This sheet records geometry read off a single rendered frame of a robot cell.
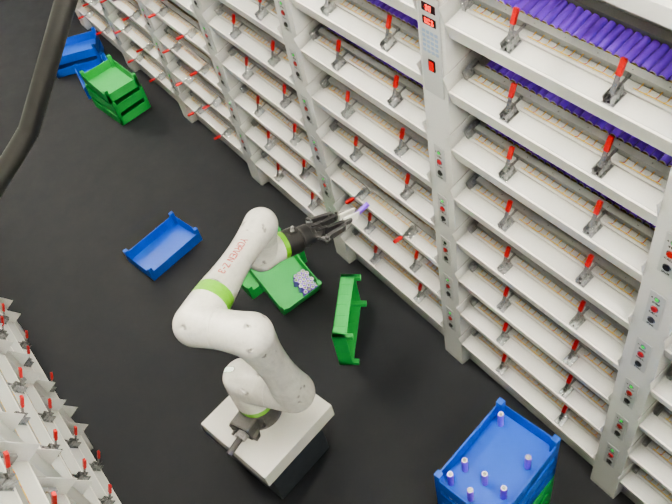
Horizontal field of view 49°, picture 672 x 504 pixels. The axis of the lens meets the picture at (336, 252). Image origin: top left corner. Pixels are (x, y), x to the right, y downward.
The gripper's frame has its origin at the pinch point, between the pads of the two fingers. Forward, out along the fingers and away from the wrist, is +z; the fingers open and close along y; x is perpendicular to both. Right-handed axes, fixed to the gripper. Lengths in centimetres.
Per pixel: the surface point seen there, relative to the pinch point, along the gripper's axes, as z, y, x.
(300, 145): 16, 54, 8
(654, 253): 4, -100, -58
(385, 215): 17.0, 0.4, 7.7
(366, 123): 9.7, 5.4, -30.8
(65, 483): -115, -43, 0
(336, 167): 17.5, 31.5, 5.6
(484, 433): -10, -82, 20
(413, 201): 13.6, -16.5, -11.5
